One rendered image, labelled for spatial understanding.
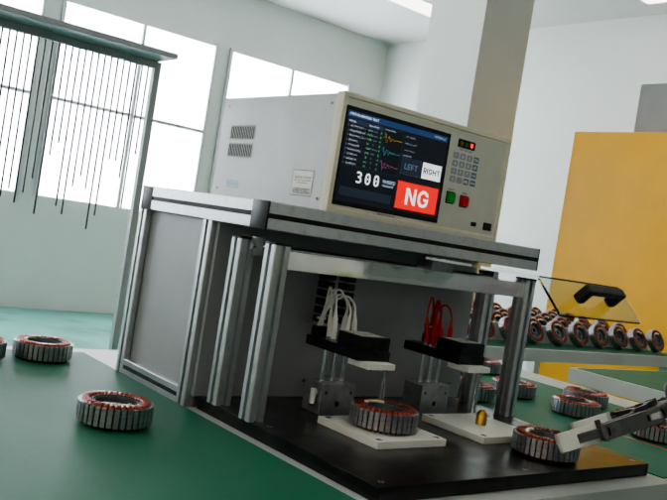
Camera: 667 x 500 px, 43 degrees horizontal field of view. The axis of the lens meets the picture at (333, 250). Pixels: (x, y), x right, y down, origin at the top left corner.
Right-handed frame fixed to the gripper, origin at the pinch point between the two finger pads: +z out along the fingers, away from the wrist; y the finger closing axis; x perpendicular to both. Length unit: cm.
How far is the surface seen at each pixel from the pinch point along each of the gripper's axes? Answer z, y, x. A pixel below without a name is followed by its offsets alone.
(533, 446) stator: 5.3, -5.7, 0.5
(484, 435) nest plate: 13.5, -2.1, 4.3
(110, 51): 216, 221, 248
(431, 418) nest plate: 23.0, 1.4, 9.6
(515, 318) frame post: 8.3, 26.8, 22.7
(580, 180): 25, 392, 111
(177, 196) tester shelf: 49, -19, 61
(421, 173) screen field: 9, 0, 52
